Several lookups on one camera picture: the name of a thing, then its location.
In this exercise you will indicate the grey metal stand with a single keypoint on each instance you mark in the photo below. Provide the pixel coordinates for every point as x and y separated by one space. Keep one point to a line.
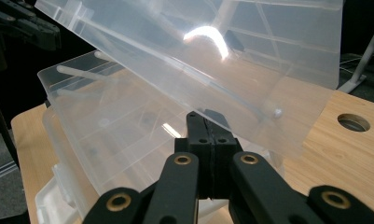
365 59

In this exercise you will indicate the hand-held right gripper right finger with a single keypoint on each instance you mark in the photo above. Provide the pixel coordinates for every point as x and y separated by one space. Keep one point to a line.
223 146

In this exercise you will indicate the clear plastic storage box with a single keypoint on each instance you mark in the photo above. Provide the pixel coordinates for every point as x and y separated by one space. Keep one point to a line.
175 77

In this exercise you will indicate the metal floor rail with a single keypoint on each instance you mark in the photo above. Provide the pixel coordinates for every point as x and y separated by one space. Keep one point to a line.
1 174

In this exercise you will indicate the black tripod stand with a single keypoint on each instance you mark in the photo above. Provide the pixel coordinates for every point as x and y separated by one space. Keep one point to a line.
2 124

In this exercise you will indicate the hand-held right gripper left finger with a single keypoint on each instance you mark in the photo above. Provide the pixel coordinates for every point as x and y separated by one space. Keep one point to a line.
195 137

